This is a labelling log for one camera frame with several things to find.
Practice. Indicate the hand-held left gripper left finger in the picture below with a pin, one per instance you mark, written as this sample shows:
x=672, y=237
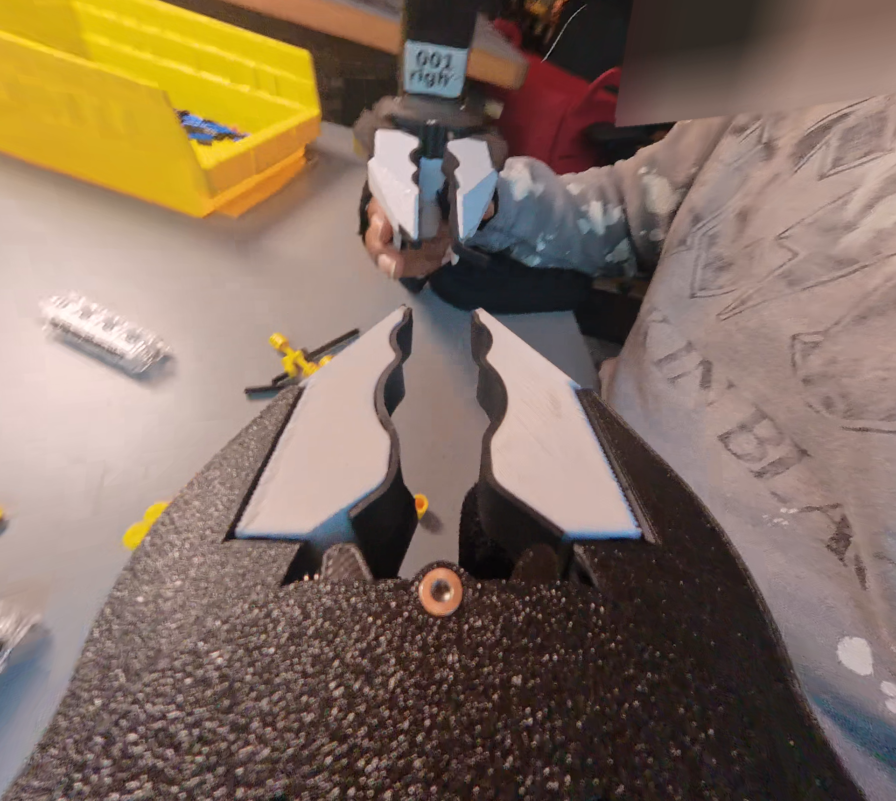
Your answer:
x=322, y=458

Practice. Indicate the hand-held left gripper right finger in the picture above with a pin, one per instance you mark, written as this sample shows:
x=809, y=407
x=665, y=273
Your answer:
x=553, y=465

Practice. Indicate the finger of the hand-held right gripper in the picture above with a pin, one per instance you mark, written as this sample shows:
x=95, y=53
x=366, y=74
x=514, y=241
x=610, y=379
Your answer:
x=395, y=185
x=476, y=185

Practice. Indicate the yellow piston crank assembly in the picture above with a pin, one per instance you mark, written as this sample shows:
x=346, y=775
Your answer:
x=297, y=361

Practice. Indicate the person's right forearm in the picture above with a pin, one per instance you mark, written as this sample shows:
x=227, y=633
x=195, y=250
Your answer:
x=560, y=213

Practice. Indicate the grey desk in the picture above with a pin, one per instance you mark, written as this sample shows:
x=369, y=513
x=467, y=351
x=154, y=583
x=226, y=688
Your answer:
x=175, y=269

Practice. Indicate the person's right hand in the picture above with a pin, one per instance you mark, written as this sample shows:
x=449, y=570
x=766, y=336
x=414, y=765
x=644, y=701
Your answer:
x=392, y=259

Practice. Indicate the red plastic chair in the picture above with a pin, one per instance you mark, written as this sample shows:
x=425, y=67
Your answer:
x=553, y=108

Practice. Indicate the heap of blue black parts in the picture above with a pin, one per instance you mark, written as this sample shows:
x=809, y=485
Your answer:
x=206, y=129

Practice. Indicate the clear plastic building piece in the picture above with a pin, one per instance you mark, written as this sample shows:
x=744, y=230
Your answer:
x=14, y=633
x=105, y=332

